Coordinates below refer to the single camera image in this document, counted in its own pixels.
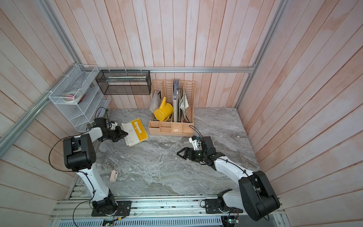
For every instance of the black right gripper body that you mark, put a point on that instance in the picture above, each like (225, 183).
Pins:
(199, 155)

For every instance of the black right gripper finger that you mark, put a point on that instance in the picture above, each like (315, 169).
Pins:
(188, 151)
(187, 157)

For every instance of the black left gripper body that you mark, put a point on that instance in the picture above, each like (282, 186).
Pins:
(114, 135)

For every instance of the cream lined notebook with holes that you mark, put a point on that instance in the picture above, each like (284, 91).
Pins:
(136, 132)

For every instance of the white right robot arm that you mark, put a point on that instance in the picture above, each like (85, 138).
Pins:
(255, 195)

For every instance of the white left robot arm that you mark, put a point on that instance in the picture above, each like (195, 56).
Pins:
(80, 157)

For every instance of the peach plastic desk organizer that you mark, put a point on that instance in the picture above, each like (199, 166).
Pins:
(179, 122)

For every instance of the yellow plastic watering can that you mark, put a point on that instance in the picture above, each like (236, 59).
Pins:
(164, 112)

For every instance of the illustrated book in organizer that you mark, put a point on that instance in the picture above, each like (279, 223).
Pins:
(183, 106)

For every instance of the grey folder in organizer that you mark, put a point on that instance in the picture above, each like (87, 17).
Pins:
(156, 101)

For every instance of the tape roll on shelf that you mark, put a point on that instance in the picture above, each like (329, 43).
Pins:
(72, 97)

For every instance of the grey-green book in organizer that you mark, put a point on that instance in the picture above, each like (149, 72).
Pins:
(176, 100)

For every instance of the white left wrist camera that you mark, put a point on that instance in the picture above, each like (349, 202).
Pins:
(113, 125)

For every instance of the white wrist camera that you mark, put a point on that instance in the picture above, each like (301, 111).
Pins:
(194, 140)
(113, 125)

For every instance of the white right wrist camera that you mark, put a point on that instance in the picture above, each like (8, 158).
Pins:
(194, 140)

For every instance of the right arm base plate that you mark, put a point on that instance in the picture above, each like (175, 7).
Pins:
(215, 206)

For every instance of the black mesh wall basket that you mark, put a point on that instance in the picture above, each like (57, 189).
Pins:
(124, 82)

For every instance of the white wire wall shelf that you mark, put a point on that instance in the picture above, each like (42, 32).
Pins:
(93, 103)

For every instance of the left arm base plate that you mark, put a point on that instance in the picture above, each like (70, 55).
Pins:
(122, 208)

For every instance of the aluminium frame rail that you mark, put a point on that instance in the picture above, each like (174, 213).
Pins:
(177, 69)

